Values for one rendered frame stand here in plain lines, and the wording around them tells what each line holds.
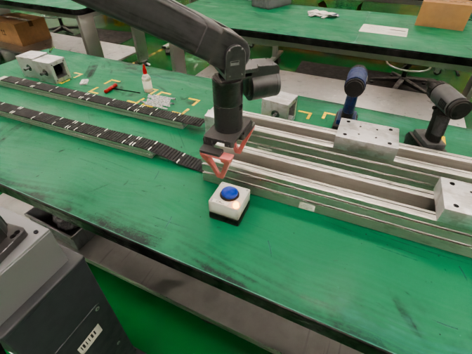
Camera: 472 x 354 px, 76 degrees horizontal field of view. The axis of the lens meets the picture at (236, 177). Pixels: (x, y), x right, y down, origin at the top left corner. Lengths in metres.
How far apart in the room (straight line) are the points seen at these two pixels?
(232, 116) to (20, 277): 0.50
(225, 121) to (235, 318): 0.84
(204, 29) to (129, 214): 0.50
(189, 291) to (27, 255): 0.74
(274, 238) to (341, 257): 0.15
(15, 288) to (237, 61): 0.58
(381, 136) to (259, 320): 0.77
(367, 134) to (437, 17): 1.87
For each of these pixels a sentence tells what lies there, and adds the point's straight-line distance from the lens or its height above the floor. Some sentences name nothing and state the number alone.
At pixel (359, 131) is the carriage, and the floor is 0.90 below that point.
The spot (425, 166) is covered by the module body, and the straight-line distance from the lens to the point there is 0.93.
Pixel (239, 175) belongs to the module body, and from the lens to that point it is 0.81.
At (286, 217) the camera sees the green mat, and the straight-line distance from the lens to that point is 0.78.
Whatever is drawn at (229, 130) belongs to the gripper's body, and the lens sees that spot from 0.60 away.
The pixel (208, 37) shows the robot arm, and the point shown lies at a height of 1.22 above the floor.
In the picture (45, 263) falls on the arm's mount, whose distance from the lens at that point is 0.75.
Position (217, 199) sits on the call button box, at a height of 0.84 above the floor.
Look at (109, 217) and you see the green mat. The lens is 0.84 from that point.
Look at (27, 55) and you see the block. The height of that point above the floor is 0.87.
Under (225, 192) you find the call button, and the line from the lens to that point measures 0.73.
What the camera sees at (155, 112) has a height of 0.81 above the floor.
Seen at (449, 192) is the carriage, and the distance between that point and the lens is 0.80.
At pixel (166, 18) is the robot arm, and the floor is 1.25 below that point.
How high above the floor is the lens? 1.36
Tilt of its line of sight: 40 degrees down
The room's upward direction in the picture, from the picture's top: straight up
